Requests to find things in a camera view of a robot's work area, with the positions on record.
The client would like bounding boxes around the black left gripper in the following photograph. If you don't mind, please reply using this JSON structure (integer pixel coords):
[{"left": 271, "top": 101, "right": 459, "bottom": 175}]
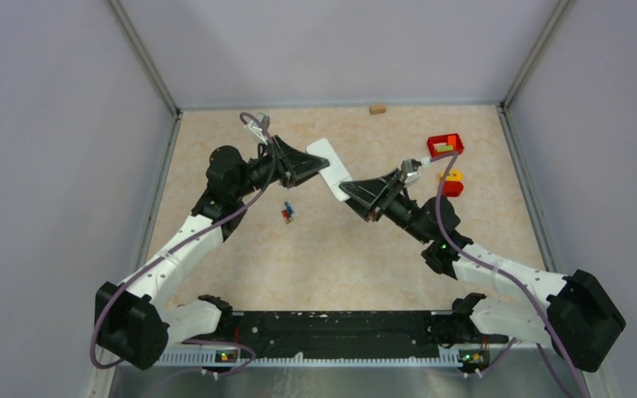
[{"left": 233, "top": 134, "right": 329, "bottom": 199}]

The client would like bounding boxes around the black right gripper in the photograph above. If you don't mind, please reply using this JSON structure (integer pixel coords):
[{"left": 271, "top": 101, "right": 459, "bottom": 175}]
[{"left": 339, "top": 168, "right": 432, "bottom": 245}]

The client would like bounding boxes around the white remote control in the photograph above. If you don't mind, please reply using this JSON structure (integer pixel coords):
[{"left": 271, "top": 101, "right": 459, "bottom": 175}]
[{"left": 306, "top": 138, "right": 353, "bottom": 202}]

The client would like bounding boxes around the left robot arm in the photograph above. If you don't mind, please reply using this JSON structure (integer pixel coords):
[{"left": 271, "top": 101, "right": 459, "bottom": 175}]
[{"left": 89, "top": 135, "right": 352, "bottom": 370}]

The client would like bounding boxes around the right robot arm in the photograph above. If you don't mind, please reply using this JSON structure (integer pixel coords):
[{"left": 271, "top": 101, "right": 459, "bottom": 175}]
[{"left": 328, "top": 169, "right": 626, "bottom": 372}]

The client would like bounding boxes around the red block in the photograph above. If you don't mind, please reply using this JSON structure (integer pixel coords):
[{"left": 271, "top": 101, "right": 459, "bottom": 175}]
[{"left": 441, "top": 181, "right": 464, "bottom": 197}]

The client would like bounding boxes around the small wooden block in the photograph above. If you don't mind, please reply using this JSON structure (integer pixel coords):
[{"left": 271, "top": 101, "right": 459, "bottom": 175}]
[{"left": 368, "top": 104, "right": 387, "bottom": 115}]

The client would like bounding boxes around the yellow block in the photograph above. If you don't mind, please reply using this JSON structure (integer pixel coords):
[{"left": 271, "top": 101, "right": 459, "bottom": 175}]
[{"left": 439, "top": 169, "right": 463, "bottom": 182}]

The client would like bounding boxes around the red bin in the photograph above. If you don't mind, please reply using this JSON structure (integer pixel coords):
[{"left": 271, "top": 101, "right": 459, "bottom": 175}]
[{"left": 426, "top": 133, "right": 464, "bottom": 158}]

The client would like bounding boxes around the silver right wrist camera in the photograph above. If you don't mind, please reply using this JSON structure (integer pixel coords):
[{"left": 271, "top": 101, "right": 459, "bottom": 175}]
[{"left": 400, "top": 158, "right": 422, "bottom": 188}]

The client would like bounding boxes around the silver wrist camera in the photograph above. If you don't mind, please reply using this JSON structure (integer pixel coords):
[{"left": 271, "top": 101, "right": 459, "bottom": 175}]
[
  {"left": 240, "top": 112, "right": 270, "bottom": 144},
  {"left": 400, "top": 158, "right": 422, "bottom": 188}
]

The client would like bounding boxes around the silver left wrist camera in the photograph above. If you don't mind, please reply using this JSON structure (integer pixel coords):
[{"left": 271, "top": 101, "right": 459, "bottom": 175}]
[{"left": 240, "top": 112, "right": 270, "bottom": 144}]

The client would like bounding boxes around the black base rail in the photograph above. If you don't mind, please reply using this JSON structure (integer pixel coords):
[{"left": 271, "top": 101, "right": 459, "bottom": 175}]
[{"left": 199, "top": 294, "right": 509, "bottom": 360}]

